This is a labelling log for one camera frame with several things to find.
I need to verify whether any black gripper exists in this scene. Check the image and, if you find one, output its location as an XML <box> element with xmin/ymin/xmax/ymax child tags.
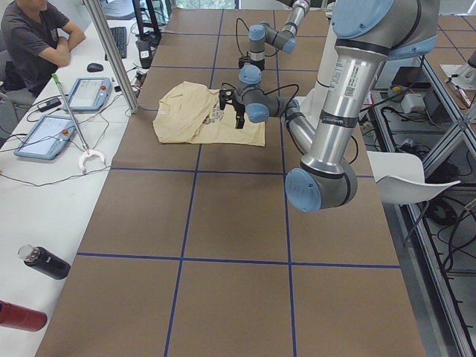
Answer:
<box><xmin>232</xmin><ymin>98</ymin><xmax>245</xmax><ymax>129</ymax></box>
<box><xmin>249</xmin><ymin>59</ymin><xmax>265</xmax><ymax>71</ymax></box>

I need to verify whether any cream long-sleeve California shirt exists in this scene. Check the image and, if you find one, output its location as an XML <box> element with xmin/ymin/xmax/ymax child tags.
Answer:
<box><xmin>153</xmin><ymin>81</ymin><xmax>266</xmax><ymax>147</ymax></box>

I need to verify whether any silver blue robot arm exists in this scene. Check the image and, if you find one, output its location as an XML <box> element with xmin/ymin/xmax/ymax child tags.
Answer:
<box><xmin>219</xmin><ymin>1</ymin><xmax>440</xmax><ymax>212</ymax></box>
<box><xmin>243</xmin><ymin>0</ymin><xmax>310</xmax><ymax>70</ymax></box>

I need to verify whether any black keyboard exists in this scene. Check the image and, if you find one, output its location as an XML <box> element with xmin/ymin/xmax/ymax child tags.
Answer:
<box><xmin>109</xmin><ymin>26</ymin><xmax>127</xmax><ymax>59</ymax></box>

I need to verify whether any upper teach pendant tablet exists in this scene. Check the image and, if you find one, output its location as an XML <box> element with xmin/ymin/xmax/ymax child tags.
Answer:
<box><xmin>67</xmin><ymin>77</ymin><xmax>112</xmax><ymax>112</ymax></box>

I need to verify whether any teach pendant tablet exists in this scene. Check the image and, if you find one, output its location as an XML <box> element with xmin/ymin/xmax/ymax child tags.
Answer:
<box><xmin>67</xmin><ymin>77</ymin><xmax>112</xmax><ymax>112</ymax></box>
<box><xmin>14</xmin><ymin>115</ymin><xmax>76</xmax><ymax>161</ymax></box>

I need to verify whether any black computer mouse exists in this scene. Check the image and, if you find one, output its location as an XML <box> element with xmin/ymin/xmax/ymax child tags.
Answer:
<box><xmin>86</xmin><ymin>62</ymin><xmax>103</xmax><ymax>73</ymax></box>

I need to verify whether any reacher grabber stick tool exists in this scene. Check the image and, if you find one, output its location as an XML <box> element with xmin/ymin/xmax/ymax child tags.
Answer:
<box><xmin>51</xmin><ymin>74</ymin><xmax>106</xmax><ymax>174</ymax></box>

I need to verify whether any white plastic chair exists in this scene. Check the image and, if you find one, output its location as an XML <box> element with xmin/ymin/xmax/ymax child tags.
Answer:
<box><xmin>367</xmin><ymin>151</ymin><xmax>460</xmax><ymax>205</ymax></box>

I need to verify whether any black power adapter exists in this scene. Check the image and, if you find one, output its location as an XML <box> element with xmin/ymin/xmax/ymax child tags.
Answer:
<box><xmin>37</xmin><ymin>97</ymin><xmax>62</xmax><ymax>112</ymax></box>

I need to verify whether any lower teach pendant tablet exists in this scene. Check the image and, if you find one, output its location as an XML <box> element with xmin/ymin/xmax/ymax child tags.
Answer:
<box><xmin>14</xmin><ymin>115</ymin><xmax>76</xmax><ymax>161</ymax></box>

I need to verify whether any seated person in grey shirt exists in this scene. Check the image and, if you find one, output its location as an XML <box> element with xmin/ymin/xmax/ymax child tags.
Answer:
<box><xmin>1</xmin><ymin>0</ymin><xmax>86</xmax><ymax>97</ymax></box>

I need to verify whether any black water bottle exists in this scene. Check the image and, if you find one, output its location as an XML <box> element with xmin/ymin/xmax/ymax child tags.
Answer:
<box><xmin>17</xmin><ymin>244</ymin><xmax>71</xmax><ymax>280</ymax></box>

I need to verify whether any red water bottle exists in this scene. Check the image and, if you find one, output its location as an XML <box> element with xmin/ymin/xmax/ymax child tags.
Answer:
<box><xmin>1</xmin><ymin>300</ymin><xmax>48</xmax><ymax>332</ymax></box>

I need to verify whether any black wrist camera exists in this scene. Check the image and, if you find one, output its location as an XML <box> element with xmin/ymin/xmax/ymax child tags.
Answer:
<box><xmin>219</xmin><ymin>89</ymin><xmax>235</xmax><ymax>111</ymax></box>
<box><xmin>238</xmin><ymin>56</ymin><xmax>251</xmax><ymax>69</ymax></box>

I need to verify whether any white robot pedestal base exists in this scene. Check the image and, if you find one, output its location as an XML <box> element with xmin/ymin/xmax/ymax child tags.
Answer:
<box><xmin>294</xmin><ymin>91</ymin><xmax>317</xmax><ymax>117</ymax></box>

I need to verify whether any white pedestal column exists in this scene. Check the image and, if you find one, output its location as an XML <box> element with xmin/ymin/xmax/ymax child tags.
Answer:
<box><xmin>314</xmin><ymin>25</ymin><xmax>338</xmax><ymax>106</ymax></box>

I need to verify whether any aluminium frame post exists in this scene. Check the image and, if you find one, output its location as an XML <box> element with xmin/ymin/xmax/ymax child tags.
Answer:
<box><xmin>84</xmin><ymin>0</ymin><xmax>138</xmax><ymax>114</ymax></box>

